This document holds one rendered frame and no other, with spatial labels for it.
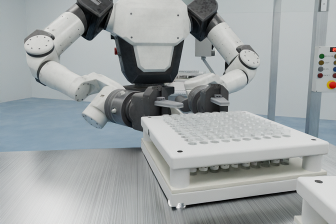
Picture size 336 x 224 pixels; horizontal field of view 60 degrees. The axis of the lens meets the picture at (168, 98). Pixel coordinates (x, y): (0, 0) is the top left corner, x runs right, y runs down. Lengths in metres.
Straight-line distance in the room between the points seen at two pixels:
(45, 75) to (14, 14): 6.48
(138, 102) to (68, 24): 0.44
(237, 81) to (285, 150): 0.55
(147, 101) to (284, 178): 0.31
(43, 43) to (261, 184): 0.69
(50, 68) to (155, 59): 0.37
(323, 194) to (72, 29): 0.85
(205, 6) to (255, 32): 3.96
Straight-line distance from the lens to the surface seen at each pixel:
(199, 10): 1.14
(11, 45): 7.19
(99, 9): 1.05
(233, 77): 0.97
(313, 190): 0.33
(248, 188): 0.44
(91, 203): 0.43
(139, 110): 0.65
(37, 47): 0.89
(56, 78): 0.84
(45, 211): 0.43
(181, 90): 1.92
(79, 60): 6.50
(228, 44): 1.09
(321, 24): 1.93
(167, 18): 1.04
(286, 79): 5.07
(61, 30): 0.98
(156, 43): 1.03
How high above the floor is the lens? 1.03
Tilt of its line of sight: 9 degrees down
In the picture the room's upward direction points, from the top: straight up
